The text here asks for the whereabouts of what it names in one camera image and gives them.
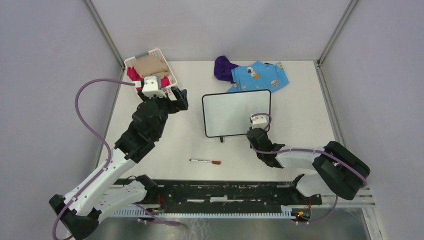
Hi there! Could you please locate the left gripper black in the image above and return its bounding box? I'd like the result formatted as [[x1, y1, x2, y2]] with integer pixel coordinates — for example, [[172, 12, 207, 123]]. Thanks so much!
[[138, 86, 188, 139]]

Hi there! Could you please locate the whiteboard with black frame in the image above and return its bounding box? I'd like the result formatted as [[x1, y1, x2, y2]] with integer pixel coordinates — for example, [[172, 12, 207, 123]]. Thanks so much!
[[201, 89, 272, 142]]

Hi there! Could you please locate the marker pen white barrel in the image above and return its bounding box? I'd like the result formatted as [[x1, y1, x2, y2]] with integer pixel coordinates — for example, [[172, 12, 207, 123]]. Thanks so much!
[[189, 158, 222, 165]]

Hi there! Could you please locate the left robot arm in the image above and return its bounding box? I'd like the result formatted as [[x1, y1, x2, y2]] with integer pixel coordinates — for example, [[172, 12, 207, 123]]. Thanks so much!
[[49, 86, 189, 240]]

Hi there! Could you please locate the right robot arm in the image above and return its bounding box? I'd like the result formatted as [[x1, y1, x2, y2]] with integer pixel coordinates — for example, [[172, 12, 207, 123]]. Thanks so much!
[[246, 128, 371, 204]]

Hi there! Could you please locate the pink cloth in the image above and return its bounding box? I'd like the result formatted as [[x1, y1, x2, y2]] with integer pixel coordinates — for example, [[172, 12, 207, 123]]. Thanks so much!
[[126, 67, 171, 91]]

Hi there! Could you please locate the beige folded cloth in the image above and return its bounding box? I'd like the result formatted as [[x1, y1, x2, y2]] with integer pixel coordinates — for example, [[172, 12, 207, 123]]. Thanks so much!
[[133, 55, 169, 79]]

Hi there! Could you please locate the purple cloth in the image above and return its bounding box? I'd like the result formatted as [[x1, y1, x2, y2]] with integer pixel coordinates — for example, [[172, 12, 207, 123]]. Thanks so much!
[[213, 55, 239, 84]]

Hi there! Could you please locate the white plastic basket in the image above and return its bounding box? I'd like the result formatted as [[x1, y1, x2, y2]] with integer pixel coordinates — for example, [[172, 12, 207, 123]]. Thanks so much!
[[124, 48, 177, 100]]

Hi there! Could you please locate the blue patterned cloth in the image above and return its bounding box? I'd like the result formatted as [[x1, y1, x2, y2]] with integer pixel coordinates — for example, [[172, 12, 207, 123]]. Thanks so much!
[[227, 61, 289, 93]]

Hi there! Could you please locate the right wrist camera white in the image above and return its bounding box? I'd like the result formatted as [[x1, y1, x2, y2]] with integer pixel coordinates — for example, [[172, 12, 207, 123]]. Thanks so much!
[[250, 114, 268, 129]]

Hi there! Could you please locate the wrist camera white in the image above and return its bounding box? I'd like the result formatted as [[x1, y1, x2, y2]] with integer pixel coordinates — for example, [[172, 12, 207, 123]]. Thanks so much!
[[134, 75, 166, 99], [250, 114, 268, 129]]

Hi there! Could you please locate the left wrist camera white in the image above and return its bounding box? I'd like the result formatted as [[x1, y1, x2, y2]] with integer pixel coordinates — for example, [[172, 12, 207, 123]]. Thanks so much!
[[134, 75, 166, 99]]

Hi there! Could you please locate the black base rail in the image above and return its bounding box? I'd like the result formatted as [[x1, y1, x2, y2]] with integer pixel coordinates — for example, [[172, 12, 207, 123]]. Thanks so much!
[[109, 178, 323, 216]]

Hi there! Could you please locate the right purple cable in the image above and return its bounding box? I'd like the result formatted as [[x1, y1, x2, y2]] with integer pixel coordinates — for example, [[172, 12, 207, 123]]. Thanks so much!
[[250, 113, 368, 225]]

